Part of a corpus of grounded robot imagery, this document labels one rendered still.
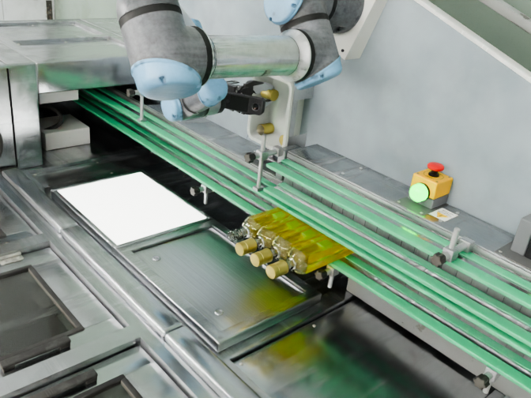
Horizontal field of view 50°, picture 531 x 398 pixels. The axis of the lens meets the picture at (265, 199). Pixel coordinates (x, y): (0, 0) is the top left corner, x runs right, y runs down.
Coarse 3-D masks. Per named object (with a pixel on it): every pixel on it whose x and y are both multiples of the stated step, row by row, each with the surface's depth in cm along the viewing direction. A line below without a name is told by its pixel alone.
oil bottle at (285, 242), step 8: (288, 232) 144; (296, 232) 144; (304, 232) 145; (312, 232) 145; (320, 232) 146; (280, 240) 140; (288, 240) 140; (296, 240) 141; (304, 240) 142; (280, 248) 139; (288, 248) 139; (280, 256) 139
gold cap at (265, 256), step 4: (256, 252) 136; (260, 252) 136; (264, 252) 136; (268, 252) 137; (252, 256) 136; (256, 256) 135; (260, 256) 135; (264, 256) 135; (268, 256) 136; (272, 256) 137; (252, 260) 136; (256, 260) 135; (260, 260) 135; (264, 260) 135; (268, 260) 136; (272, 260) 137; (252, 264) 137; (256, 264) 135; (260, 264) 135
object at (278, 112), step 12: (276, 84) 173; (288, 84) 159; (288, 96) 160; (276, 108) 176; (288, 108) 161; (252, 120) 176; (264, 120) 179; (276, 120) 177; (288, 120) 163; (252, 132) 177; (276, 132) 178; (276, 144) 172
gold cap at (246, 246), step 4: (244, 240) 141; (248, 240) 140; (252, 240) 141; (236, 244) 140; (240, 244) 139; (244, 244) 139; (248, 244) 139; (252, 244) 140; (256, 244) 141; (236, 248) 140; (240, 248) 139; (244, 248) 138; (248, 248) 139; (252, 248) 140; (256, 248) 141; (236, 252) 141; (240, 252) 139; (244, 252) 138; (248, 252) 140
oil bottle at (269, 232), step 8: (272, 224) 147; (280, 224) 147; (288, 224) 148; (296, 224) 148; (304, 224) 149; (264, 232) 143; (272, 232) 143; (280, 232) 144; (264, 240) 143; (272, 240) 142; (264, 248) 144
